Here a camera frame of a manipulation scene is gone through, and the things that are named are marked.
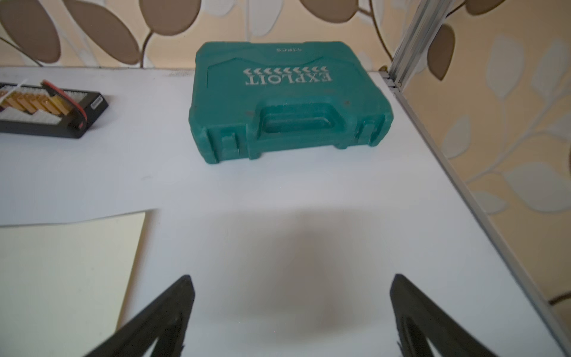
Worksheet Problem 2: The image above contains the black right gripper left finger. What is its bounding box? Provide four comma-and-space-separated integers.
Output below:
88, 275, 196, 356

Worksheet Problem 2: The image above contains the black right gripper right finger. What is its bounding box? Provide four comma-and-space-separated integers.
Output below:
390, 274, 495, 356

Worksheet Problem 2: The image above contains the green plastic tool case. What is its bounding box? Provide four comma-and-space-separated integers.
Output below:
189, 42, 394, 164

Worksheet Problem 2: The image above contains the black tray with gold connectors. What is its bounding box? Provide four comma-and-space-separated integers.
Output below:
1, 80, 109, 139

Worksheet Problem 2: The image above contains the aluminium frame post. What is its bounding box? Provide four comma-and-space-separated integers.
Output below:
371, 1, 570, 350

